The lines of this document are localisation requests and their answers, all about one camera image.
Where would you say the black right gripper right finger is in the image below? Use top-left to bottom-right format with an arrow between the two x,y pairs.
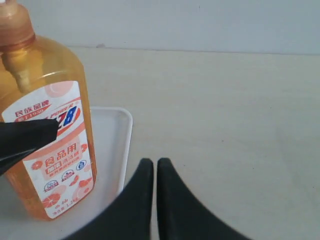
156,158 -> 247,240

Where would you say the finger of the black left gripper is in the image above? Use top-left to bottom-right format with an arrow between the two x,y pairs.
0,119 -> 59,175

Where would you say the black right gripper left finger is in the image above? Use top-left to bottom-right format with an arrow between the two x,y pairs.
66,158 -> 154,240

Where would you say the orange soap pump bottle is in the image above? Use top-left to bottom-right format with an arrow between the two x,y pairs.
0,0 -> 97,221

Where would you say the white foam tray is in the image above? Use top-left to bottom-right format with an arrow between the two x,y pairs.
0,106 -> 133,240

